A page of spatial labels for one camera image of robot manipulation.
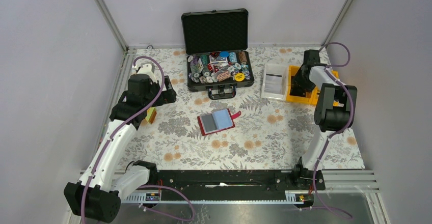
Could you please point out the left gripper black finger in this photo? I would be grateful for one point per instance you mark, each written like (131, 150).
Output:
(169, 96)
(167, 85)

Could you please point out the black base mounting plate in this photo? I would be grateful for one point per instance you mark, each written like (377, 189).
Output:
(181, 181)

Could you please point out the black credit card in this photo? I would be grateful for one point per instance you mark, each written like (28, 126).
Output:
(208, 123)

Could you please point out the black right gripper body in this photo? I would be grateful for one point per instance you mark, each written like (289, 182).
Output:
(302, 81)

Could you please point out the white slotted cable duct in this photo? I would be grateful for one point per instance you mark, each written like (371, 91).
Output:
(248, 196)

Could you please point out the orange green sticky note block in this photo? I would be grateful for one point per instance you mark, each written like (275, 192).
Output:
(151, 114)

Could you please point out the cards in white bin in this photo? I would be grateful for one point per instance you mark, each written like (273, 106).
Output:
(273, 83)

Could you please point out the yellow round dealer chip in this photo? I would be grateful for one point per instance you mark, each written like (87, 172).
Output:
(239, 77)

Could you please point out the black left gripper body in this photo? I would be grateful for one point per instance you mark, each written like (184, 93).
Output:
(154, 87)

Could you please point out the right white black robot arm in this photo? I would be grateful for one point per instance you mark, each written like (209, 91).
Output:
(334, 111)

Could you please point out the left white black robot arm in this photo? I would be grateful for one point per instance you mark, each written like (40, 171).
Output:
(97, 195)

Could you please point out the black poker chip case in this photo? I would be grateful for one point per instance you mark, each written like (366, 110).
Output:
(216, 45)

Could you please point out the floral patterned table mat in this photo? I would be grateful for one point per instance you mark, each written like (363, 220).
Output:
(269, 134)

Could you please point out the red leather card holder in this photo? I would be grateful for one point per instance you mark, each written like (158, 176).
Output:
(223, 118)

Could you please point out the yellow bin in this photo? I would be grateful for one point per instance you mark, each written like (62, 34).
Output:
(319, 76)
(292, 70)

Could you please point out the white plastic bin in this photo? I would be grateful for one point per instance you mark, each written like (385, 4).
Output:
(281, 69)

